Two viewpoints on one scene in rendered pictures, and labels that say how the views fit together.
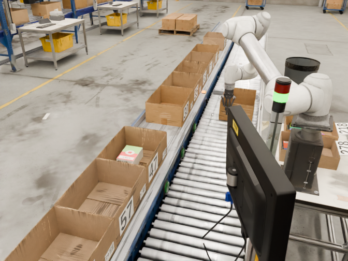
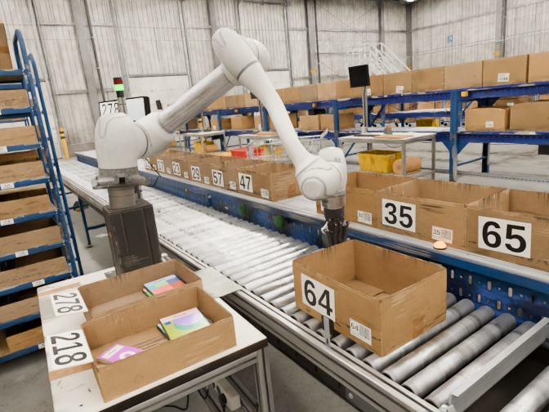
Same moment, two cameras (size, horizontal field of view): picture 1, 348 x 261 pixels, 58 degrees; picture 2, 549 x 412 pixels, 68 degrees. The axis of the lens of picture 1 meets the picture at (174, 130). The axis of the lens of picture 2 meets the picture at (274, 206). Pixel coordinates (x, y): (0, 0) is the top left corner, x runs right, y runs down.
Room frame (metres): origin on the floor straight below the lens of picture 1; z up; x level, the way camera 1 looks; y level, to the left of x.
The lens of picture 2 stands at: (3.23, -1.66, 1.44)
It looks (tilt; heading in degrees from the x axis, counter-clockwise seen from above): 14 degrees down; 131
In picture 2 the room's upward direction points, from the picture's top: 5 degrees counter-clockwise
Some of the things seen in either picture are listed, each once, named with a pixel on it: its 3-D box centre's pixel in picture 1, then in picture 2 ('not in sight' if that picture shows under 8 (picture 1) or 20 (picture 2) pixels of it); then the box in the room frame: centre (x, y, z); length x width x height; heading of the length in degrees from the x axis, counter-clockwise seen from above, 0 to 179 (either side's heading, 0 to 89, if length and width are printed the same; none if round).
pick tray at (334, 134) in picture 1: (309, 130); (158, 334); (2.22, -1.09, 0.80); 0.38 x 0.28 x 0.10; 73
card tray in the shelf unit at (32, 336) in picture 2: not in sight; (42, 323); (0.46, -0.90, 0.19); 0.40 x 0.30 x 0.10; 76
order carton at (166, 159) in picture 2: not in sight; (178, 163); (0.06, 0.64, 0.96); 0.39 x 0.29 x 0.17; 165
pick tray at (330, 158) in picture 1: (307, 149); (140, 295); (1.93, -0.97, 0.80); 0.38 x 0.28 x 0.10; 74
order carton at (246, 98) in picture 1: (237, 104); (365, 288); (2.65, -0.59, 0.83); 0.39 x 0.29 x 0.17; 164
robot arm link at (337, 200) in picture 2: (229, 85); (333, 199); (2.46, -0.46, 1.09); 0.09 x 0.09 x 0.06
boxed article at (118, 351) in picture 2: not in sight; (127, 357); (2.19, -1.18, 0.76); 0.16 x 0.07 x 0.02; 15
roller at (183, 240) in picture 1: (195, 242); (189, 223); (1.13, -0.12, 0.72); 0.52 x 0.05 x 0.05; 75
